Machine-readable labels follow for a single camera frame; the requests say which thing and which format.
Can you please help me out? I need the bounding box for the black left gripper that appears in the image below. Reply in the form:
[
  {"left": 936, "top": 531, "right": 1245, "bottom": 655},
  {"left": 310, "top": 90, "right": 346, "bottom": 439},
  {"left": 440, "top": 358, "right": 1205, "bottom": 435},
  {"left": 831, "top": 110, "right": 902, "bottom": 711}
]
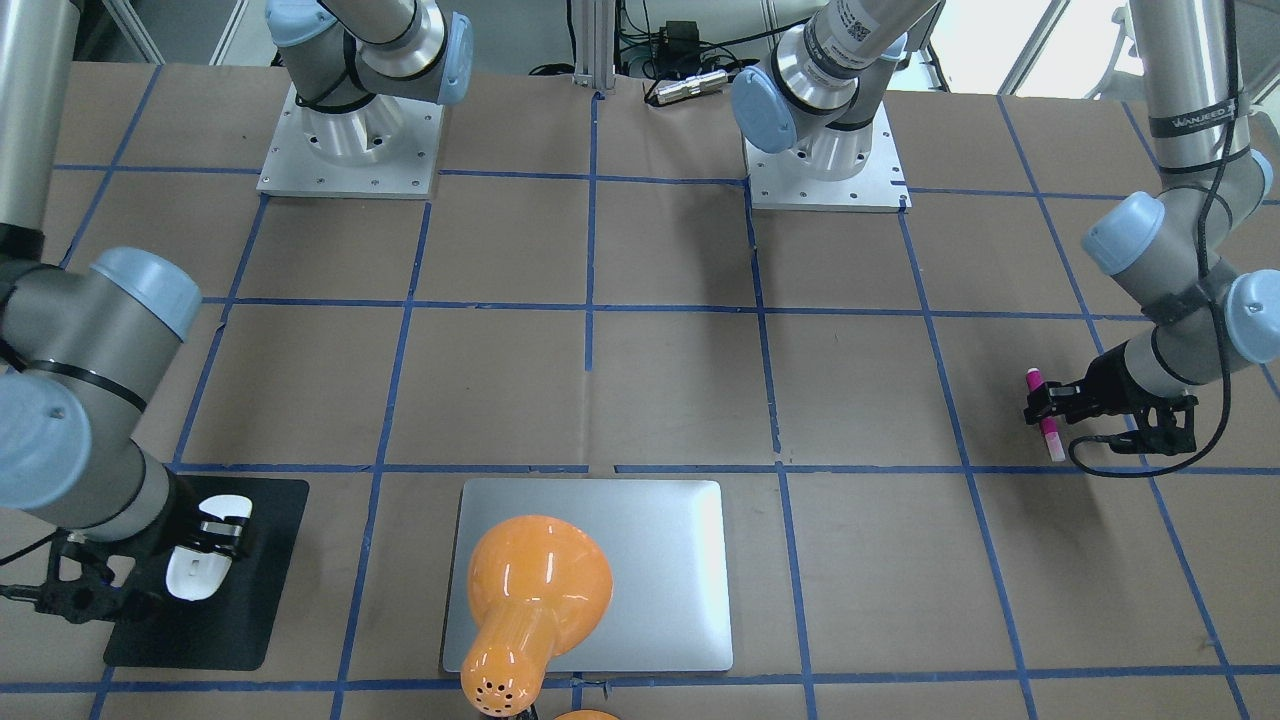
[{"left": 1047, "top": 345, "right": 1156, "bottom": 424}]

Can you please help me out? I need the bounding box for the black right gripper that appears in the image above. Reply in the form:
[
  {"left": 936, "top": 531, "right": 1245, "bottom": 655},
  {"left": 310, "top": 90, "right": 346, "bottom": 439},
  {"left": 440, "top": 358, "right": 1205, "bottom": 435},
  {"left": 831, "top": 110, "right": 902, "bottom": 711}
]
[{"left": 124, "top": 471, "right": 253, "bottom": 591}]

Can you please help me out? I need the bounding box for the pink marker pen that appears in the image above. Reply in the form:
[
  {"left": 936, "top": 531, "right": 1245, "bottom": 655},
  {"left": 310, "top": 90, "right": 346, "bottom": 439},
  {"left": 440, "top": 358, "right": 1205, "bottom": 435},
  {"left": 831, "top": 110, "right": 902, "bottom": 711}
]
[{"left": 1024, "top": 366, "right": 1068, "bottom": 462}]

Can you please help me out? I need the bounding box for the white computer mouse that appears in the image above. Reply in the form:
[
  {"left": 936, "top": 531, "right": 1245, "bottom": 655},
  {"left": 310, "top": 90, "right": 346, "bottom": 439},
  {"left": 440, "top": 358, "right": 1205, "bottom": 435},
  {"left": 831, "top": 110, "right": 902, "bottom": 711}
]
[{"left": 165, "top": 495, "right": 253, "bottom": 602}]

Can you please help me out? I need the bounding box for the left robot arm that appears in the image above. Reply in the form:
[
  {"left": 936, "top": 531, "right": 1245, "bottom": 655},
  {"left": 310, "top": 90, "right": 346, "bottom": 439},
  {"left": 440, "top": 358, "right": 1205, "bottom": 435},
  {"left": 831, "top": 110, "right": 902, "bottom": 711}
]
[{"left": 731, "top": 1, "right": 1277, "bottom": 424}]

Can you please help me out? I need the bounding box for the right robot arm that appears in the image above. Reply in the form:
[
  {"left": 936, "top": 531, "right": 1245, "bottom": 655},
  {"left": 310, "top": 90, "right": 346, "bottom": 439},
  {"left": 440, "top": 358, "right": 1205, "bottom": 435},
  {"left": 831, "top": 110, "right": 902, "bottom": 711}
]
[{"left": 3, "top": 1, "right": 475, "bottom": 543}]

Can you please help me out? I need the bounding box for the black mousepad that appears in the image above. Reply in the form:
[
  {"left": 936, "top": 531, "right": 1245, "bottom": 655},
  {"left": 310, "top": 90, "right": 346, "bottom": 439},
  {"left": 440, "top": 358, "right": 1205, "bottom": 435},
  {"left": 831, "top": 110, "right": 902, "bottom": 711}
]
[{"left": 102, "top": 475, "right": 308, "bottom": 671}]

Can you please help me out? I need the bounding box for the grey laptop notebook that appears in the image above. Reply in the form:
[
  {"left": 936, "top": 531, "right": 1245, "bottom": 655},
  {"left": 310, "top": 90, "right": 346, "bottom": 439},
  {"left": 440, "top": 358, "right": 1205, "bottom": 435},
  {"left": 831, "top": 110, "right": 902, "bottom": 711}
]
[{"left": 442, "top": 477, "right": 733, "bottom": 674}]

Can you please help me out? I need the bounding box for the orange desk lamp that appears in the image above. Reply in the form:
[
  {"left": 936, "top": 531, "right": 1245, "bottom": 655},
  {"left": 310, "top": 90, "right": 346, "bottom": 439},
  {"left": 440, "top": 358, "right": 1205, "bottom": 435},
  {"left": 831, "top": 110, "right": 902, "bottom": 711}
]
[{"left": 460, "top": 515, "right": 614, "bottom": 719}]

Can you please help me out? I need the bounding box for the silver metal cylinder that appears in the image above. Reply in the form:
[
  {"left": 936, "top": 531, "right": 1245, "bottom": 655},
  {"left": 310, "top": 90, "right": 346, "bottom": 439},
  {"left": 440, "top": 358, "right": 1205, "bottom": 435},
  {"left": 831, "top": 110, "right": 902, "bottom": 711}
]
[{"left": 643, "top": 69, "right": 730, "bottom": 108}]

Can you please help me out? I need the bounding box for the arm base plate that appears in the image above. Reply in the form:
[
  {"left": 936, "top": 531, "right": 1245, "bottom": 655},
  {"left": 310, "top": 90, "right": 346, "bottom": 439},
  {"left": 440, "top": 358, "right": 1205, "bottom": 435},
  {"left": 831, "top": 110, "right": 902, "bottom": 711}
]
[
  {"left": 742, "top": 105, "right": 913, "bottom": 213},
  {"left": 257, "top": 88, "right": 445, "bottom": 200}
]

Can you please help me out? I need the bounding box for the aluminium frame post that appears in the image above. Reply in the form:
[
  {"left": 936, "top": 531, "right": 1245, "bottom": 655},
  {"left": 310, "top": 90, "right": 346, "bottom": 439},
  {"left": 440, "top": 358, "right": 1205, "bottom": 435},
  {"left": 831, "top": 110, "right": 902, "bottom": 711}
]
[{"left": 570, "top": 1, "right": 618, "bottom": 95}]

